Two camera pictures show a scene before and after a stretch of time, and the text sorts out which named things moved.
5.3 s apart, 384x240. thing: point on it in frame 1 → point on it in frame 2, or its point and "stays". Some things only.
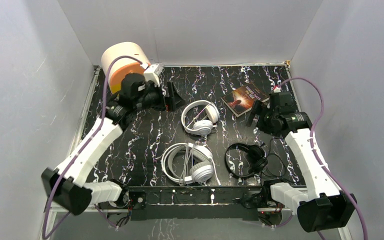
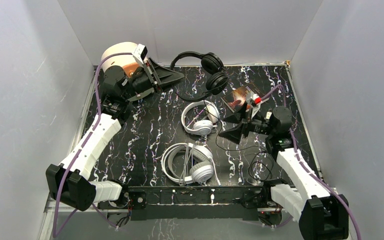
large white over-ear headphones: (202, 168) stays
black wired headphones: (257, 159) → (216, 81)
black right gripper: (260, 108) → (241, 116)
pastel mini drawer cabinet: (123, 66) stays
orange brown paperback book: (241, 100) stays
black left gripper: (165, 98) → (153, 79)
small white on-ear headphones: (203, 127) stays
